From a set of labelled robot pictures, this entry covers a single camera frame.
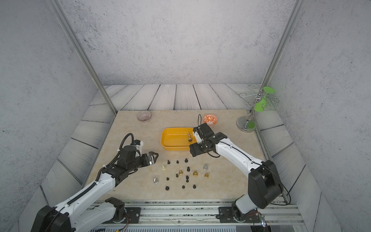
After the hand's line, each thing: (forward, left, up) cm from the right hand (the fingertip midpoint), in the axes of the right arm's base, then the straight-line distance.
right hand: (197, 149), depth 84 cm
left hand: (-4, +24, -1) cm, 25 cm away
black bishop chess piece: (-7, +6, -11) cm, 15 cm away
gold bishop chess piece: (-10, +2, -12) cm, 16 cm away
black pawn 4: (-13, +18, -11) cm, 25 cm away
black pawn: (-2, +13, -12) cm, 18 cm away
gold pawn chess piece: (-10, +10, -11) cm, 18 cm away
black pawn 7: (-17, +2, -13) cm, 21 cm away
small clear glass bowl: (+35, +41, -8) cm, 55 cm away
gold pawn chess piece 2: (-11, -5, -11) cm, 17 cm away
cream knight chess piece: (-7, +21, -10) cm, 24 cm away
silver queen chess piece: (+14, +5, -11) cm, 18 cm away
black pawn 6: (-17, +8, -13) cm, 23 cm away
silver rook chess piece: (-6, -5, -12) cm, 14 cm away
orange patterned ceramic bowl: (+31, -10, -10) cm, 34 cm away
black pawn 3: (-11, +12, -12) cm, 21 cm away
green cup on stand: (+30, -41, +5) cm, 51 cm away
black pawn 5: (-18, +17, -12) cm, 28 cm away
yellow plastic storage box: (+16, +14, -12) cm, 25 cm away
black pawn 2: (-1, +7, -12) cm, 14 cm away
